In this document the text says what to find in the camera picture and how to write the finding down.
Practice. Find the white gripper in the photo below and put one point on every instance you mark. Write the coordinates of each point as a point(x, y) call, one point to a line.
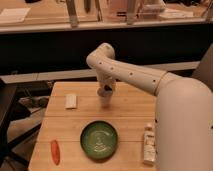
point(106, 85)

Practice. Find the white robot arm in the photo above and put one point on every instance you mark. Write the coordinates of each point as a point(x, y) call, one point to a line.
point(183, 110)

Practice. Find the white eraser block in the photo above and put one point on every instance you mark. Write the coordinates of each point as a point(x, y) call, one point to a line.
point(71, 101)

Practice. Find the green ceramic bowl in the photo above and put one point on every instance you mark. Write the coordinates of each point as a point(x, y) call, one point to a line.
point(99, 140)

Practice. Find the white tube bottle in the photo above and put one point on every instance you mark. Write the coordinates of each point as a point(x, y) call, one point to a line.
point(149, 153)

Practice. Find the orange carrot toy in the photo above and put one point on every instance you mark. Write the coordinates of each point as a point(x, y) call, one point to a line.
point(55, 152)

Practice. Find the white paper sheet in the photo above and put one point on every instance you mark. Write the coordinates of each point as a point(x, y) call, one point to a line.
point(13, 15)

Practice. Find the black furniture at left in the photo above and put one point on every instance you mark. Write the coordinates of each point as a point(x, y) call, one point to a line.
point(7, 102)

